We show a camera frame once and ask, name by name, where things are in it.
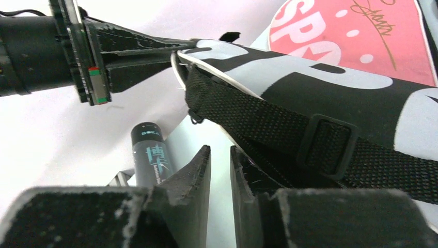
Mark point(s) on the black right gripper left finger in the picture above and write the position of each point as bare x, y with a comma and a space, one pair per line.
171, 214

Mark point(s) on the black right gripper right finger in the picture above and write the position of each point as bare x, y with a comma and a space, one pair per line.
266, 215

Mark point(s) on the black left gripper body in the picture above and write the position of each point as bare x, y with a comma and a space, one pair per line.
79, 43

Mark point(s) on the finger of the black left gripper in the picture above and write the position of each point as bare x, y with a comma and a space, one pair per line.
114, 40
124, 72

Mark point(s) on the black shuttlecock tube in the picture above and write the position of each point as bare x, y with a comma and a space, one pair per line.
152, 164

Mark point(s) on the black racket cover bag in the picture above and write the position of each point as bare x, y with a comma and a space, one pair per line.
307, 124

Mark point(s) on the pink racket cover bag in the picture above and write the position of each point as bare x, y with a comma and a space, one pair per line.
381, 37

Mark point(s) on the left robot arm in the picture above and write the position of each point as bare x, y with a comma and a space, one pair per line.
32, 58

